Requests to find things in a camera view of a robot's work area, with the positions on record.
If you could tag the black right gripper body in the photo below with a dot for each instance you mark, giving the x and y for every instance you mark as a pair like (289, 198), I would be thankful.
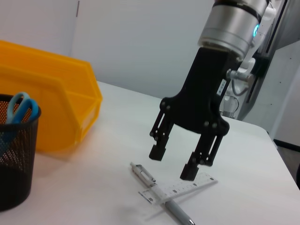
(201, 98)

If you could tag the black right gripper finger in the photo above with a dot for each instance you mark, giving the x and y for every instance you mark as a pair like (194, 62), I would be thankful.
(161, 133)
(206, 150)

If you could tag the clear plastic ruler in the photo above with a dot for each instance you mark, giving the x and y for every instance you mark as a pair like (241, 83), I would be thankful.
(187, 188)

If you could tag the silver ballpoint pen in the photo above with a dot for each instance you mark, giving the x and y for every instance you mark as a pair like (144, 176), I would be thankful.
(178, 211)

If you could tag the blue capped scissors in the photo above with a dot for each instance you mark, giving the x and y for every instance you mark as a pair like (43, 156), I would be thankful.
(29, 110)

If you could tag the black mesh pen cup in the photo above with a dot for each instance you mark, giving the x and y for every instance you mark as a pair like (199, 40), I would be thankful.
(16, 182)

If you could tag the grey robot stand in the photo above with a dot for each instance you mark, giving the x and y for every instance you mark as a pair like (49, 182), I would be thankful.
(283, 82)

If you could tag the yellow plastic bin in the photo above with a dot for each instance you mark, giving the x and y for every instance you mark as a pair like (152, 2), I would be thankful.
(54, 93)

